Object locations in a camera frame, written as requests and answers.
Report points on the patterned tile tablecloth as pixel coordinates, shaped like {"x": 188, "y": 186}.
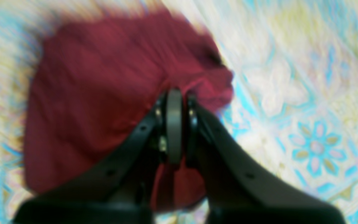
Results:
{"x": 295, "y": 107}

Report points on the dark red t-shirt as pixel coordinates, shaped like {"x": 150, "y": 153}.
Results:
{"x": 97, "y": 80}

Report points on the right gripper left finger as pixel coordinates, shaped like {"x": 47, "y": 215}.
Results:
{"x": 117, "y": 190}

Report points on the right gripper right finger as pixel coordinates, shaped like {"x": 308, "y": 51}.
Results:
{"x": 239, "y": 190}

